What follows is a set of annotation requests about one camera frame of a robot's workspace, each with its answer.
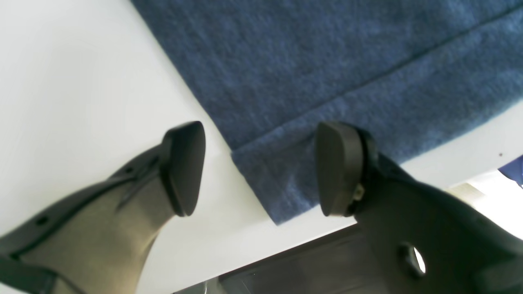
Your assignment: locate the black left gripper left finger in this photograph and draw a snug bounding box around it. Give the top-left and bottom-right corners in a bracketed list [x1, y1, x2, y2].
[0, 121, 206, 294]

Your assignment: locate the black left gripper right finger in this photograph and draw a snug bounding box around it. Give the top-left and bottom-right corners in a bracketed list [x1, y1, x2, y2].
[315, 121, 523, 294]

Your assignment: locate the dark blue t-shirt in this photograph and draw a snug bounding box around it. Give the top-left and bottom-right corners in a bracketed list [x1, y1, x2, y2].
[133, 0, 523, 225]

